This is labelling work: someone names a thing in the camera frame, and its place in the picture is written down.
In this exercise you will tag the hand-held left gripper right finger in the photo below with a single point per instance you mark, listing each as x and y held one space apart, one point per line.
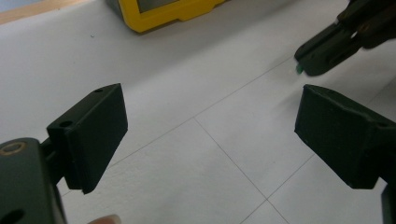
345 137

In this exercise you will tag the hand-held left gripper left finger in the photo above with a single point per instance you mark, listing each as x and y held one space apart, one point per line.
93 133

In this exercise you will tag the green pushpin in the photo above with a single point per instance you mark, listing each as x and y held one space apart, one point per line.
299 69

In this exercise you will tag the yellow plastic box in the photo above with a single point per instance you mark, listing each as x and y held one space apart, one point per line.
168 17

